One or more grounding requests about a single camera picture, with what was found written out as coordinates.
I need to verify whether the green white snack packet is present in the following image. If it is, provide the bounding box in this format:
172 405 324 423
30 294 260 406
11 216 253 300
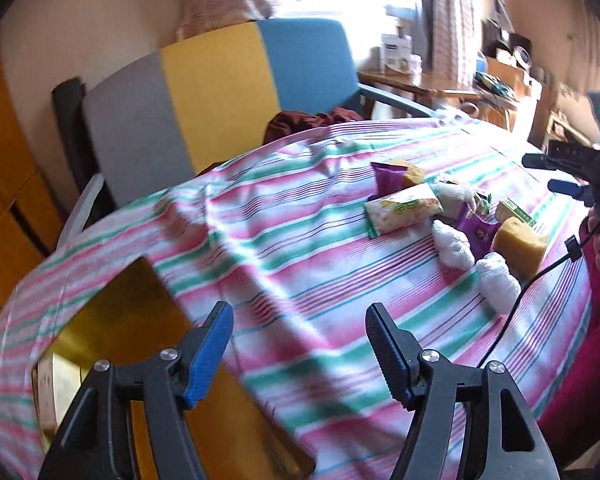
364 182 443 238

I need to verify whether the pink green striped sheet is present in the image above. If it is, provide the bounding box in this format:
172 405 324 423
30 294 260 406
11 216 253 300
0 112 598 480

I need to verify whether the wooden wardrobe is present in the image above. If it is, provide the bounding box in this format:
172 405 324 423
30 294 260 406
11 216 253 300
0 25 66 321

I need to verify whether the dark red cloth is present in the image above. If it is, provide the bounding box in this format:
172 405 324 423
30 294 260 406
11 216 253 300
262 107 363 146

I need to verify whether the grey yellow blue chair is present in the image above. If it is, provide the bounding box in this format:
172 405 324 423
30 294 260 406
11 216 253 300
52 17 436 248

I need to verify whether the white carton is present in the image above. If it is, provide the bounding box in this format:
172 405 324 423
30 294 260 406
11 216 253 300
380 34 413 73

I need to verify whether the gold cardboard box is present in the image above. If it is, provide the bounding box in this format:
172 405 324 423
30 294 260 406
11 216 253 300
32 255 316 480

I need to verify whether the purple snack packet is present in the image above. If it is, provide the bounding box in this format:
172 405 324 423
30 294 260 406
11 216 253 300
371 161 406 197
452 205 503 261

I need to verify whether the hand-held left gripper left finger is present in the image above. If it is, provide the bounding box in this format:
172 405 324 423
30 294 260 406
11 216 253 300
39 301 234 480

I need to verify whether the large yellow sponge block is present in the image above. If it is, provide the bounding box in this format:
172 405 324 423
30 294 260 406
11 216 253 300
490 217 551 276

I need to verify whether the black cable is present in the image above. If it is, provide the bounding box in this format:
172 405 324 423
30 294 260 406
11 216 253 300
477 200 600 368

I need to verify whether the wooden side table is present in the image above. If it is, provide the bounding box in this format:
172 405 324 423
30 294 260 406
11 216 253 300
357 70 483 111

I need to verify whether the small yellow sponge block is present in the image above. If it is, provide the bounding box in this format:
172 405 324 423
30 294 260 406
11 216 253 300
390 159 427 187

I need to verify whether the person's red clothing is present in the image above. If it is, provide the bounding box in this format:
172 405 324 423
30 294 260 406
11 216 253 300
535 220 600 480

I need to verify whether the small green box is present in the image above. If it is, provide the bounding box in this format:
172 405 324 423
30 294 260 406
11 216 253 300
495 199 538 231

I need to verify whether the white plastic bag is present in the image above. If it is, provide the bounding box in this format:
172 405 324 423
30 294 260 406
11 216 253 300
431 219 476 268
475 252 522 311

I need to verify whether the checked curtain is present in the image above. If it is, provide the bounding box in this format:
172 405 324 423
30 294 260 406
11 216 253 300
417 0 481 86

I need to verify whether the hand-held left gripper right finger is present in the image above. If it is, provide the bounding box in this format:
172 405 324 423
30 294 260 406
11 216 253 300
365 303 561 480

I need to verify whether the cluttered wooden shelf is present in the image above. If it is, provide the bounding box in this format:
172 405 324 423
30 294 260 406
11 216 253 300
475 0 548 146

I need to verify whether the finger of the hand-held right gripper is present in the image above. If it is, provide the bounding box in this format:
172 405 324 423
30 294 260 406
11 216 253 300
522 140 593 171
548 180 595 202

